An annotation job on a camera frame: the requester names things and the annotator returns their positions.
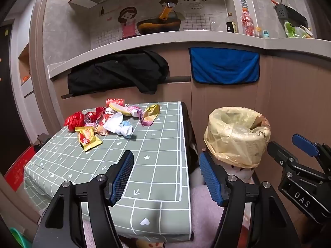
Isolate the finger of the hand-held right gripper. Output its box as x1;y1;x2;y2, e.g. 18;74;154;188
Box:
267;141;299;169
292;134;331;173

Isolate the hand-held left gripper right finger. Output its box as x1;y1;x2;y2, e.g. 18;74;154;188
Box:
199;151;302;248

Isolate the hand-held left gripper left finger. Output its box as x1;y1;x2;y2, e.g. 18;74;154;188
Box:
31;150;134;248

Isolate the white trash bin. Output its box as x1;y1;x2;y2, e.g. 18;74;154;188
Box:
222;160;259;186

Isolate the yellow-bagged trash bin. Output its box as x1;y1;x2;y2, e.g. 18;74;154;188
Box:
203;107;271;168

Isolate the crushed red can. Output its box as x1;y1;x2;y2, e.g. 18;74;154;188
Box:
84;111;104;124

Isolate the pink fluffy rug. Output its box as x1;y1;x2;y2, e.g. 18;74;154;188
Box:
83;165;256;248

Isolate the green checkered tablecloth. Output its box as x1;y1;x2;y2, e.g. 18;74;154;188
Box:
23;101;194;239

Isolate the light blue white wrapper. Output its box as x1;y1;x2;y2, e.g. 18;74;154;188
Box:
118;121;135;138

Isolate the brown snack wrapper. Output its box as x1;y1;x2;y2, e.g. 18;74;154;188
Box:
94;125;110;136

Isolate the yellow red snack packet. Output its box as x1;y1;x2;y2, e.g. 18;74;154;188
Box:
75;126;102;152

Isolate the white crumpled tissue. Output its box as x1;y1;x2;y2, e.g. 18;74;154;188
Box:
103;112;124;135

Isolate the pink white wrapper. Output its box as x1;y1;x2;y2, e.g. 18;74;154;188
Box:
125;104;144;119

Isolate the round yellow snack packet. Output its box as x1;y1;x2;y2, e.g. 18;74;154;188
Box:
109;103;132;116

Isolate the gold foil wrapper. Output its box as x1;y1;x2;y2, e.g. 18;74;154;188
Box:
141;104;161;127

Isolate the red plastic wrapper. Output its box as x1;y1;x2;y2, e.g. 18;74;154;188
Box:
64;111;85;132

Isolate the red drink can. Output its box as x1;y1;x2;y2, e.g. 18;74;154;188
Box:
106;98;126;107

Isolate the small black box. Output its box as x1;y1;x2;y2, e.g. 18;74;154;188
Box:
37;134;52;148

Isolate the blue towel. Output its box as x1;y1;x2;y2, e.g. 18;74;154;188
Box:
189;47;260;85

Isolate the red doormat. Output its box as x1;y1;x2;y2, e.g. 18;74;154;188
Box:
4;146;35;193

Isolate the black jacket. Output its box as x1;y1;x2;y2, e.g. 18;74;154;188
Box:
67;49;170;96

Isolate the green plastic bag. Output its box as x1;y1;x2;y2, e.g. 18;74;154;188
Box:
284;21;314;39

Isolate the green plastic item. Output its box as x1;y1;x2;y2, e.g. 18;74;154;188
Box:
9;227;33;248

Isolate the red snack bag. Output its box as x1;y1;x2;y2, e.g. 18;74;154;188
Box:
240;7;255;35

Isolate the black utensil rack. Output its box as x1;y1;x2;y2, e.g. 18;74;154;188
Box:
274;0;308;29

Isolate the dark sauce bottle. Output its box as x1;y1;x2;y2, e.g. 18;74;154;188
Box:
225;12;238;34

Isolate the black door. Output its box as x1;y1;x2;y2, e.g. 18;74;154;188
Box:
0;23;31;176

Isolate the kitchen counter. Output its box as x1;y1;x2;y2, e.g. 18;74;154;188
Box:
48;30;331;80

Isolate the cartoon wall sticker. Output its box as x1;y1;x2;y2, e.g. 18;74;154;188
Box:
100;0;215;42

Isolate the black wok yellow handle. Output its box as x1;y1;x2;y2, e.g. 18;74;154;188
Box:
137;1;181;35

